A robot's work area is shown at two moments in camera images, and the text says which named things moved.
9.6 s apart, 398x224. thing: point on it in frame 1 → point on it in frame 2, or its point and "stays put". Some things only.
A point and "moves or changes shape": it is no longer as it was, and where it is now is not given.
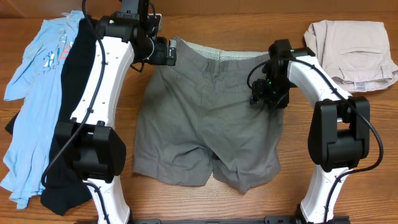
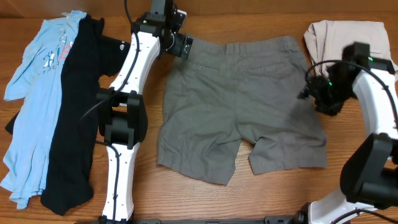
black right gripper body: x=275 y=92 → x=329 y=94
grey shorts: x=196 y=114 moves or changes shape
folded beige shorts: x=356 y=53 stays put
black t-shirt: x=63 y=190 stays put
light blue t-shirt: x=35 y=78 stays put
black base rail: x=274 y=219 stays put
